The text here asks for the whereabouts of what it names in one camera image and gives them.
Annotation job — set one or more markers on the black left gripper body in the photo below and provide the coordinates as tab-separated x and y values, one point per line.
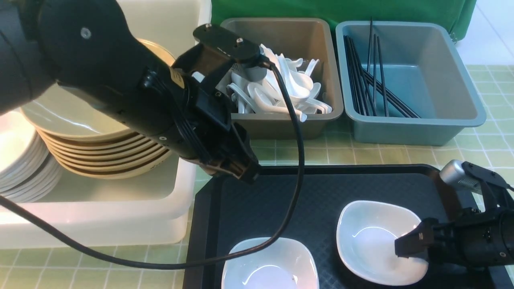
201	123

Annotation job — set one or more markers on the white square dish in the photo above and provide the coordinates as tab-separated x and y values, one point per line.
365	237
286	264

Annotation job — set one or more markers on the pile of white spoons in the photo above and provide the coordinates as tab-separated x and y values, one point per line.
265	96

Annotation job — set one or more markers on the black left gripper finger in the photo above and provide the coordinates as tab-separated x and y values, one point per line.
246	162

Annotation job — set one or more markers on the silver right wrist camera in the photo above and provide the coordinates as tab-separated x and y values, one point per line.
453	174

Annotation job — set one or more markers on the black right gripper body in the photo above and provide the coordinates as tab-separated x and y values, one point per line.
474	239

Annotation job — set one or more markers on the blue-grey plastic chopstick bin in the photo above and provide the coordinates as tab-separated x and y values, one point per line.
440	91

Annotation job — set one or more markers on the grey plastic spoon bin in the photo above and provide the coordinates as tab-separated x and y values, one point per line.
321	72

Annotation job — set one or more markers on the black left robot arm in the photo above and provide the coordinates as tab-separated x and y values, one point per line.
86	47

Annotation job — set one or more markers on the stack of white dishes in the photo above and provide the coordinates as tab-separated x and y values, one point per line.
28	171

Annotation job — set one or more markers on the black plastic serving tray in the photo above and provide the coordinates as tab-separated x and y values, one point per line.
227	211

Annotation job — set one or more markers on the black chopsticks in bin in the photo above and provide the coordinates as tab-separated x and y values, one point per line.
368	83

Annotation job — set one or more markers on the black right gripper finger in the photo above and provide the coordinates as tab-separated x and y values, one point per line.
416	244

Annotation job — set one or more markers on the large white plastic tub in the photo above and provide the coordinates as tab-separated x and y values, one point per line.
151	208

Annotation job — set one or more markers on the stack of tan bowls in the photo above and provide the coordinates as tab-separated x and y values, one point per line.
124	156

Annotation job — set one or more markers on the green cloth backdrop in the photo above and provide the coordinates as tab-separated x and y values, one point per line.
407	30

